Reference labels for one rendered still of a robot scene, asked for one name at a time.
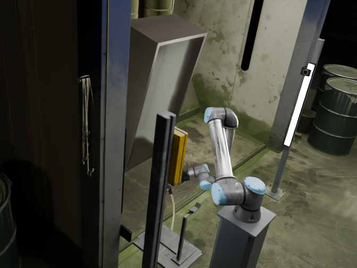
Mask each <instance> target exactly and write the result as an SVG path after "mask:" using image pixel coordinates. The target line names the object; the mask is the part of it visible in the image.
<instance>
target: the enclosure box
mask: <svg viewBox="0 0 357 268"><path fill-rule="evenodd" d="M206 36H207V32H206V31H204V30H202V29H200V28H199V27H197V26H195V25H193V24H191V23H190V22H188V21H187V20H185V19H183V18H181V17H179V16H178V15H176V14H168V15H160V16H151V17H146V18H138V19H131V28H130V48H129V69H128V80H127V101H126V122H125V128H126V129H127V130H126V150H125V170H124V172H127V171H128V170H130V169H132V168H134V167H136V166H137V165H139V164H141V163H143V162H144V161H146V160H148V159H150V158H152V154H153V148H154V137H155V126H156V115H157V113H159V112H162V111H164V110H167V111H169V112H171V113H174V114H176V121H175V126H176V123H177V120H178V118H179V114H180V112H181V109H182V106H183V103H184V100H185V97H186V94H187V92H188V88H189V85H190V83H191V80H192V77H193V74H194V71H195V69H196V66H197V62H198V59H199V56H200V54H201V51H202V48H203V45H204V42H205V39H206Z"/></svg>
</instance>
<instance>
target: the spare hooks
mask: <svg viewBox="0 0 357 268"><path fill-rule="evenodd" d="M89 76H91V74H88V75H85V76H81V77H78V78H77V82H78V83H79V82H81V81H82V163H83V165H84V160H87V175H88V176H89V177H90V176H91V174H90V175H89V174H88V172H90V173H91V172H93V171H94V168H93V169H92V171H89V162H88V156H90V155H91V153H90V154H88V145H89V143H88V135H89V134H90V131H89V132H88V98H89V86H90V90H91V95H92V89H91V83H90V78H89ZM86 80H87V92H86V86H85V81H86ZM84 100H85V112H86V113H85V122H84ZM92 102H93V107H94V110H95V105H94V99H93V95H92ZM84 146H85V148H84ZM86 147H87V153H86ZM84 153H85V155H87V156H86V158H84Z"/></svg>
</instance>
